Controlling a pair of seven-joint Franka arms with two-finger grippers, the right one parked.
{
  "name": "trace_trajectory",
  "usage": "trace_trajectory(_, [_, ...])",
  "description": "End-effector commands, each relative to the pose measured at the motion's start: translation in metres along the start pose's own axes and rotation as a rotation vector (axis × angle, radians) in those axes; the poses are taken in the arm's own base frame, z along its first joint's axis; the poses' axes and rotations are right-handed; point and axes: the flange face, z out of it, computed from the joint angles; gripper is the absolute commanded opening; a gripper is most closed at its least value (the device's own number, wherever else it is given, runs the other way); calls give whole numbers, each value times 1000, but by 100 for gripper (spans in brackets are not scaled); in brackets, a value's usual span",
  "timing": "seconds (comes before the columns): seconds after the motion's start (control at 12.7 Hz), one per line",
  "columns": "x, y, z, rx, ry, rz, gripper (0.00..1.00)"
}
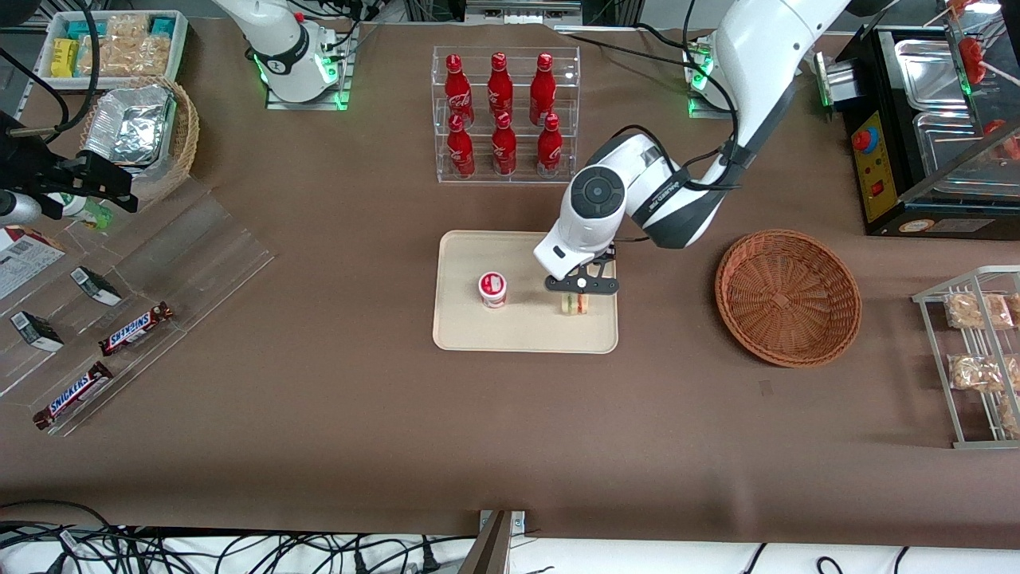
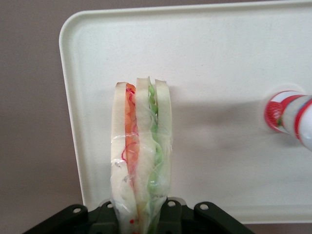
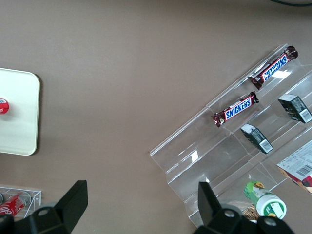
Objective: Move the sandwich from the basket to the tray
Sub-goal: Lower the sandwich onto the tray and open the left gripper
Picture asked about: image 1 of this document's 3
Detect dark metal post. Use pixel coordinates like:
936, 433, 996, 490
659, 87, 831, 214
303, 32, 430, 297
459, 511, 512, 574

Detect red skewered snack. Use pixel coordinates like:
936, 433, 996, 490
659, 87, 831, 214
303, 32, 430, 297
959, 35, 987, 85

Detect red cola bottle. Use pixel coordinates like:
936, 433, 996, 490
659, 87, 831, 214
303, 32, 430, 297
444, 53, 476, 128
529, 53, 557, 127
490, 111, 518, 177
445, 113, 477, 179
535, 112, 564, 179
487, 52, 516, 120

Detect beige snack bags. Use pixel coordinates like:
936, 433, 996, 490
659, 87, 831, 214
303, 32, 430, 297
79, 14, 173, 79

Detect clear acrylic stepped display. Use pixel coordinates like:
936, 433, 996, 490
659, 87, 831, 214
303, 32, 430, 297
0, 175, 277, 438

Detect red white yogurt cup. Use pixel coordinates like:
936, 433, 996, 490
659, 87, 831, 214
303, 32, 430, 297
478, 271, 509, 310

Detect black floor cable tangle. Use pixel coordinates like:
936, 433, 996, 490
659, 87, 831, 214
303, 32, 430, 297
0, 499, 479, 574

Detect black food warmer appliance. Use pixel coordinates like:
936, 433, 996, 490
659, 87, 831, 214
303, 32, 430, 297
821, 0, 1020, 238

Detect beige plastic tray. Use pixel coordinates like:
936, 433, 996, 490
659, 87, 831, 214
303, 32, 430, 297
432, 230, 620, 355

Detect shiny silver metal box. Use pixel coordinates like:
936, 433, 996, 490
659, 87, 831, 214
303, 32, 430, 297
813, 52, 858, 110

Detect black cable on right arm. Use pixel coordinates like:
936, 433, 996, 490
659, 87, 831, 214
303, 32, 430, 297
0, 0, 104, 149

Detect red white printed carton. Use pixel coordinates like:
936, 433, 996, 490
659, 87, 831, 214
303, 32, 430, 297
0, 225, 68, 302

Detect tan wicker basket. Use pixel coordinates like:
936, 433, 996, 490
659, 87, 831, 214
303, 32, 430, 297
77, 75, 201, 205

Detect green white small bottle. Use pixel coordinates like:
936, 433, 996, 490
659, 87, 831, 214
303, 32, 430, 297
46, 191, 115, 231

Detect large steel pan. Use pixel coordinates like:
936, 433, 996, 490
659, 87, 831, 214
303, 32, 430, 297
893, 37, 970, 113

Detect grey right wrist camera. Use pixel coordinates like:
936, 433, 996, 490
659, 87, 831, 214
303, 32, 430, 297
0, 190, 43, 226

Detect silver foil pouches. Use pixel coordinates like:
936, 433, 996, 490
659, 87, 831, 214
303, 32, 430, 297
83, 84, 179, 169

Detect black cable across table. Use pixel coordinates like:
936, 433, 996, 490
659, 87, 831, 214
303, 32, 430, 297
553, 22, 712, 69

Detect brown wicker basket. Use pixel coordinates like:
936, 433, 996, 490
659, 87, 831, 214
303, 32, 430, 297
714, 230, 864, 369

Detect aluminium clamp bracket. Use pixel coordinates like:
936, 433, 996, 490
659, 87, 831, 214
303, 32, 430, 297
478, 509, 528, 535

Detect clear acrylic bottle rack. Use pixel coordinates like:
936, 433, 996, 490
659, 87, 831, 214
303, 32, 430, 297
431, 45, 582, 187

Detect silver wire rack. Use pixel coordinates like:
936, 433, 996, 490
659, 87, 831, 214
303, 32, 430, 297
911, 265, 1020, 450

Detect white plastic bin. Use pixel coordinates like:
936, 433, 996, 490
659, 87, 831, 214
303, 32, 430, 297
35, 10, 190, 91

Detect small black white box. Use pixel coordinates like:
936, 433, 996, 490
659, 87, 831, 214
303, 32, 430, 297
9, 310, 65, 353
69, 265, 124, 308

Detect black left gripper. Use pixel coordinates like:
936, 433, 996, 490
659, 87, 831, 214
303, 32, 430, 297
544, 245, 621, 297

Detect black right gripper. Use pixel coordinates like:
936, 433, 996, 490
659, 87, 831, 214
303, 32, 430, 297
0, 110, 139, 221

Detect small steel pan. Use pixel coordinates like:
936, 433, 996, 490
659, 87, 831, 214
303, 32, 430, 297
912, 111, 989, 180

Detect yellow snack packet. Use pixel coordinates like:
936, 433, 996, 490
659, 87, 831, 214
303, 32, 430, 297
49, 37, 81, 79

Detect Snickers chocolate bar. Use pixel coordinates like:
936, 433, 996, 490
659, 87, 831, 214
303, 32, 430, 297
32, 360, 116, 432
97, 301, 175, 358

